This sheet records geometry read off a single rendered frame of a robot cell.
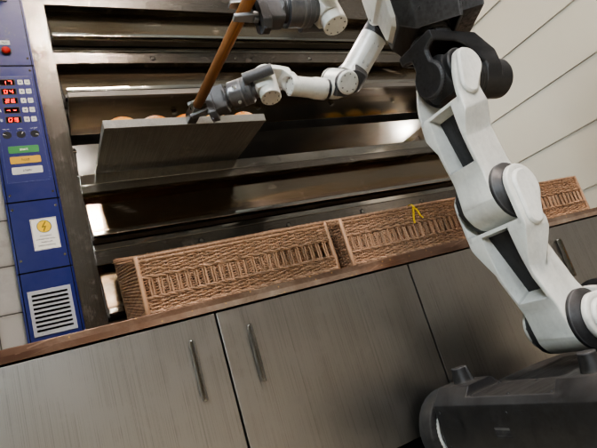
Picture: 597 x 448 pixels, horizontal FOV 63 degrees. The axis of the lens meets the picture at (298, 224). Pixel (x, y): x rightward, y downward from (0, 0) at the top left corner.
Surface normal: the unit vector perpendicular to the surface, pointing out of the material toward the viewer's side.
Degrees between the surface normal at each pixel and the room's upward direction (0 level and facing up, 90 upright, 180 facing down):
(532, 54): 90
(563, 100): 90
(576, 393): 45
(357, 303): 90
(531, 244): 115
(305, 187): 70
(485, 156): 90
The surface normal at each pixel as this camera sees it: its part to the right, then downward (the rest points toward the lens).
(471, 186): -0.88, 0.07
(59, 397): 0.40, -0.33
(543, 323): -0.81, 0.29
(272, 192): 0.28, -0.63
